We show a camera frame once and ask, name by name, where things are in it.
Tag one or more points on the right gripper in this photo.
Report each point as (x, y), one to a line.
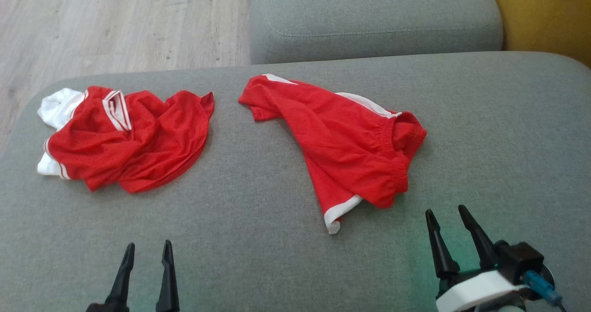
(475, 291)

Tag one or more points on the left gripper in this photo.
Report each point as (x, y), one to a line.
(108, 308)

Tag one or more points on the red jersey shirt white trim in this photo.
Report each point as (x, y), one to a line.
(152, 141)

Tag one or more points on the red shorts white stripe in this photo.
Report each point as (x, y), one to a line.
(346, 141)

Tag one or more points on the grey fabric sofa seat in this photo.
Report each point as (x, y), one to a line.
(258, 238)

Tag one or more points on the yellow upholstered object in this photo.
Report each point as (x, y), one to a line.
(549, 12)

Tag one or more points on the grey sofa cushion with seam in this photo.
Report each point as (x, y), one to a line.
(369, 12)

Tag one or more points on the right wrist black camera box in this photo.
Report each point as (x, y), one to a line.
(521, 259)

